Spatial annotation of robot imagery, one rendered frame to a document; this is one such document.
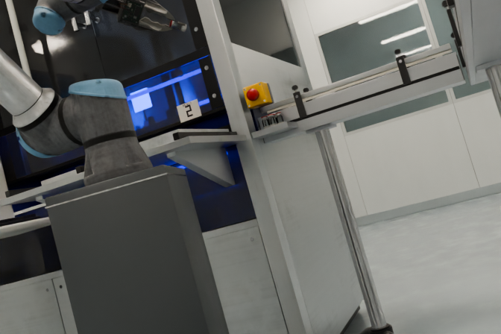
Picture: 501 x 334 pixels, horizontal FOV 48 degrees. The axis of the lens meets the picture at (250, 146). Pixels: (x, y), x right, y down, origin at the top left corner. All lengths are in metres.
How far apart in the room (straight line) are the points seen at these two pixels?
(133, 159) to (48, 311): 1.31
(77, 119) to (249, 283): 0.93
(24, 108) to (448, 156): 5.44
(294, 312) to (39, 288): 1.05
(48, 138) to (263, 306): 0.96
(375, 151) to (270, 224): 4.62
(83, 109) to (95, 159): 0.11
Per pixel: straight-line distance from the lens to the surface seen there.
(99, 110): 1.23
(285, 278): 1.89
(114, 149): 1.21
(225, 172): 1.85
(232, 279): 1.96
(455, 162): 6.34
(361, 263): 1.96
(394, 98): 1.86
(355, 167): 6.47
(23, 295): 2.50
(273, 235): 1.87
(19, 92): 1.29
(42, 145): 1.34
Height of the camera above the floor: 0.69
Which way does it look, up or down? 5 degrees up
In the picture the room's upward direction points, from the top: 16 degrees counter-clockwise
